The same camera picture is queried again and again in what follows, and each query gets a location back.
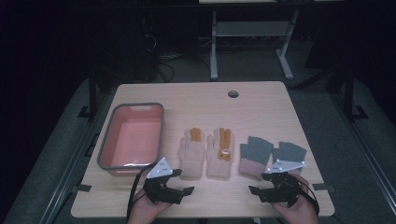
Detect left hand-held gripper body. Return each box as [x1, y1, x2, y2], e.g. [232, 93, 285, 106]
[142, 157, 185, 205]

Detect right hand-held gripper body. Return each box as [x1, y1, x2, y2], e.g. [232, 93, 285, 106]
[261, 159, 306, 208]

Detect beige knit glove orange fingers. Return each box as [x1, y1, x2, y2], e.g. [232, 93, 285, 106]
[177, 127, 205, 181]

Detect grey fingerless glove pink cuff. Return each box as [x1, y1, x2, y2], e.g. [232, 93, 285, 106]
[272, 141, 308, 175]
[238, 135, 275, 181]

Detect beige knit glove animal patch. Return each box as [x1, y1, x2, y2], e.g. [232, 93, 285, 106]
[205, 127, 235, 180]

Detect pink plastic basin grey rim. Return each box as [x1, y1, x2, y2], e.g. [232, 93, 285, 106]
[96, 102, 165, 177]

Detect person's left hand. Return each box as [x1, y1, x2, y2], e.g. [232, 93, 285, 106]
[127, 188, 172, 224]

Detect person's right hand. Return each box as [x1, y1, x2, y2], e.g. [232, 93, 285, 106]
[270, 172, 320, 224]

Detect black metal stand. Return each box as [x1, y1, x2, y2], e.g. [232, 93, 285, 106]
[78, 66, 98, 119]
[343, 65, 370, 121]

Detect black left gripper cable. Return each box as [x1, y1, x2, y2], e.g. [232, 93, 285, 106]
[125, 161, 158, 222]

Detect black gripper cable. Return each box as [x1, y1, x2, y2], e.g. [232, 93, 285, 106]
[298, 182, 321, 217]
[125, 161, 158, 222]

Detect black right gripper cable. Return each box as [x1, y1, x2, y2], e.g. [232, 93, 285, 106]
[298, 182, 321, 217]

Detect black table edge bracket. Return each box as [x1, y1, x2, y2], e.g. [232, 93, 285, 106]
[312, 183, 336, 192]
[71, 184, 93, 193]

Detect black floor cables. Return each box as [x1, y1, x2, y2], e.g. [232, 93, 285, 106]
[156, 53, 213, 83]

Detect white metal desk frame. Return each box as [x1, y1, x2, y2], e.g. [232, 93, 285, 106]
[199, 0, 301, 82]

